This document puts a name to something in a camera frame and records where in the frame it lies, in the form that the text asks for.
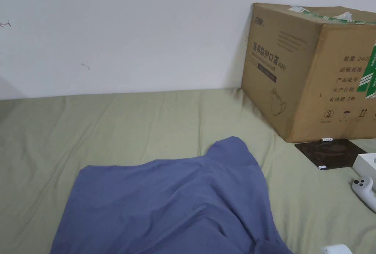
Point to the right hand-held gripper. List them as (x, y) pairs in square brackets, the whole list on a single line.
[(335, 250)]

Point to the blue shirt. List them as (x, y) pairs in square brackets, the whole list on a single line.
[(164, 201)]

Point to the white hand controller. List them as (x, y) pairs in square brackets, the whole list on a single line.
[(364, 188)]

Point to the white box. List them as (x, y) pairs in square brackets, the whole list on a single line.
[(367, 163)]

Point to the dark flat mat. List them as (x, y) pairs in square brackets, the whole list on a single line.
[(330, 152)]

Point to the small white label strip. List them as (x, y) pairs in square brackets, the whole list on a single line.
[(326, 139)]

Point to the brown cardboard carton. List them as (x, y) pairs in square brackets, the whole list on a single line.
[(305, 72)]

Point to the bed with pale green sheet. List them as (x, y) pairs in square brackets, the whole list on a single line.
[(123, 124)]

